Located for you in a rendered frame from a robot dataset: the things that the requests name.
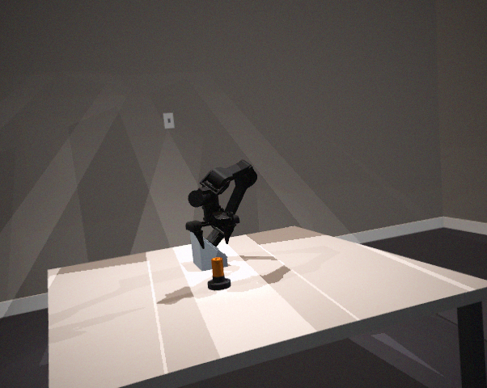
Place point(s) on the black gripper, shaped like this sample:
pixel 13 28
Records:
pixel 195 226

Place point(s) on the orange knob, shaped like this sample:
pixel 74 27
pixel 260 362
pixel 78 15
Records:
pixel 217 266

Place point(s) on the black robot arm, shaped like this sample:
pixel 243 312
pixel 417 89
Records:
pixel 220 178

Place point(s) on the dark grey round pedestal with shaft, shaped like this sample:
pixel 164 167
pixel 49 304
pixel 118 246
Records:
pixel 219 283

